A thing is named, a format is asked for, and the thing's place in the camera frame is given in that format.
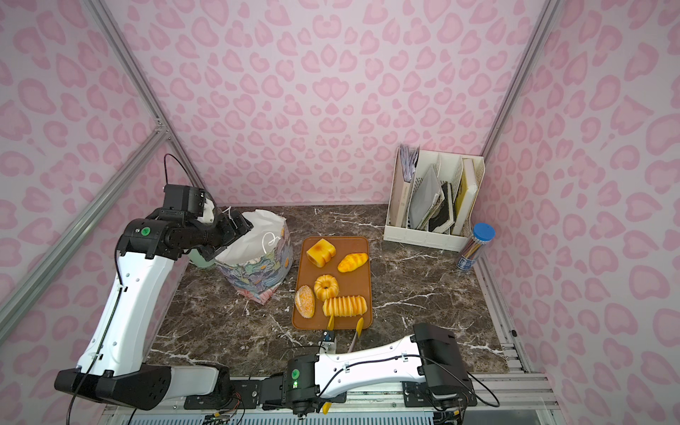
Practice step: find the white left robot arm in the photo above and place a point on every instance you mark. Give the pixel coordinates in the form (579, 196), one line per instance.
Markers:
(112, 370)

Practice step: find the mint green cylindrical container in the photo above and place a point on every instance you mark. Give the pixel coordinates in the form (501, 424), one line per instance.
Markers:
(196, 259)

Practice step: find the brown rectangular tray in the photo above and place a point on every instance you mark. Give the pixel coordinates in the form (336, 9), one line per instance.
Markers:
(355, 283)

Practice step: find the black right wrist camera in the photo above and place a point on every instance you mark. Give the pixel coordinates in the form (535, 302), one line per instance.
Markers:
(328, 342)

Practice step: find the white desk file organizer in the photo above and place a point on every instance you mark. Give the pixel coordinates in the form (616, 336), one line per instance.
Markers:
(409, 168)

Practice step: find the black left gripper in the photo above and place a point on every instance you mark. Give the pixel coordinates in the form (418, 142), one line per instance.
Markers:
(232, 228)

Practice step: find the colourful floral paper bag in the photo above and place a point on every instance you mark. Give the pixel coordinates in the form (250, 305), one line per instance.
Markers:
(258, 263)

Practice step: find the blue lid pencil tube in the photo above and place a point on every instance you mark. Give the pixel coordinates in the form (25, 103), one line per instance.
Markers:
(482, 235)

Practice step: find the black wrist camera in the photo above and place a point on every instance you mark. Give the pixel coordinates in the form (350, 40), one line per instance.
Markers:
(183, 198)
(328, 342)

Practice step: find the grey notebook in organizer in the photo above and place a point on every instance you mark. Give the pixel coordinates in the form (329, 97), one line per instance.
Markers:
(426, 200)

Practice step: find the yellow book in organizer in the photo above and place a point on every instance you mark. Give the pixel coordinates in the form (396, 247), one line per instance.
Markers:
(466, 196)

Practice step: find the yellow square toast bread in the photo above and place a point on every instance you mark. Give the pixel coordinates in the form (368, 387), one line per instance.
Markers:
(321, 253)

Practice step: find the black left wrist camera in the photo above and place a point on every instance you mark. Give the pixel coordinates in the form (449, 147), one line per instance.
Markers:
(183, 198)

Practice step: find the yellow striped oval bread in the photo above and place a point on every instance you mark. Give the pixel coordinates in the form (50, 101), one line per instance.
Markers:
(352, 262)

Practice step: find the ring shaped bundt bread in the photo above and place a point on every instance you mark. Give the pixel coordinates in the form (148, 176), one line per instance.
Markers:
(326, 287)

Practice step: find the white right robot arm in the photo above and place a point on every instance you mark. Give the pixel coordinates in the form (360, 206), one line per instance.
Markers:
(430, 356)

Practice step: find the sesame round bun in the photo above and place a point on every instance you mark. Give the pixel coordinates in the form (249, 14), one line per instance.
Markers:
(305, 302)

